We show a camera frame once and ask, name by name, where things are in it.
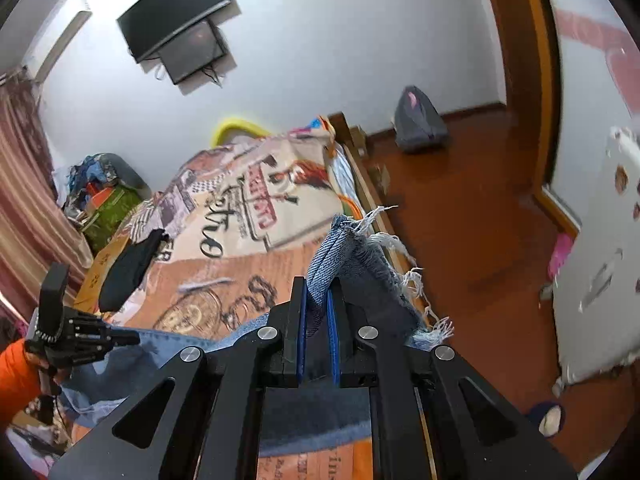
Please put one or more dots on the wooden door frame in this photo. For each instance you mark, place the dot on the wooden door frame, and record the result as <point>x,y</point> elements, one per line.
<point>525,85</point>

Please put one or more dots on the person's left forearm orange sleeve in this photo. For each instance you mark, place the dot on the person's left forearm orange sleeve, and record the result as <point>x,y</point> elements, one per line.
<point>17,375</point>

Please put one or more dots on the blue slipper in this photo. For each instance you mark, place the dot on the blue slipper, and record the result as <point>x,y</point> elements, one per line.
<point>542,412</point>

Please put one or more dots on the black cloth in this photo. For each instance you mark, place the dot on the black cloth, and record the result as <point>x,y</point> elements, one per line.
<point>132,265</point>

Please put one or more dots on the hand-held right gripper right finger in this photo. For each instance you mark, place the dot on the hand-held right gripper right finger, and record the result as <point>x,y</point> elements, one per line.
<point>332,340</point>

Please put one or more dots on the grey backpack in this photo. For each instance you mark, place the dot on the grey backpack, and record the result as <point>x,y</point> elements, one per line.
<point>417,122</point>

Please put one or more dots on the pink slipper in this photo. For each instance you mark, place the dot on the pink slipper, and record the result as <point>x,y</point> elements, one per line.
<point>560,257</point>

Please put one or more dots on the green bag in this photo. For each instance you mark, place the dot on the green bag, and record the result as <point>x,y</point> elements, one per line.
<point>110,207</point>

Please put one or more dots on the pink striped curtain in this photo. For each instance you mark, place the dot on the pink striped curtain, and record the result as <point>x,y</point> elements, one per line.
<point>25,200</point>

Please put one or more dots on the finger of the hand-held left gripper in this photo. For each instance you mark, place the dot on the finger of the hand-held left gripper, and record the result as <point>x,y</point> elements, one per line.
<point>100,331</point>
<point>95,346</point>

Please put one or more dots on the wooden bed frame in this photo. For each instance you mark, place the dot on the wooden bed frame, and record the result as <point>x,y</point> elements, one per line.
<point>362,180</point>

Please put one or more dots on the large black wall television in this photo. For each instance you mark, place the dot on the large black wall television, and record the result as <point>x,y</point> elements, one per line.
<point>170,10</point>

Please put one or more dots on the yellow curved cushion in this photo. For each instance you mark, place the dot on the yellow curved cushion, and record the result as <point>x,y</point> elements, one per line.
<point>230,125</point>

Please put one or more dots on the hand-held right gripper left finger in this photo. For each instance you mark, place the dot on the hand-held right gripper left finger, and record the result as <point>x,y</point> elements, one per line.
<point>300,332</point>

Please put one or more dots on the pile of clothes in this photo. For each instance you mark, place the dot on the pile of clothes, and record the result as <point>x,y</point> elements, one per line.
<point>95,172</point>

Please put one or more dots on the white air conditioner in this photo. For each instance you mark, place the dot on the white air conditioner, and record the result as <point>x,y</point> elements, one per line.
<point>62,37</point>

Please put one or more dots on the white panel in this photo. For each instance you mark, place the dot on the white panel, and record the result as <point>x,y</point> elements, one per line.
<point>600,240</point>

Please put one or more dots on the bed with newspaper-print cover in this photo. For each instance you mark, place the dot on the bed with newspaper-print cover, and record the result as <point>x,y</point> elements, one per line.
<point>280,200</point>

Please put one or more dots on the blue denim pants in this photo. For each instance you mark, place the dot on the blue denim pants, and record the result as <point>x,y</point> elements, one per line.
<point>330,255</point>

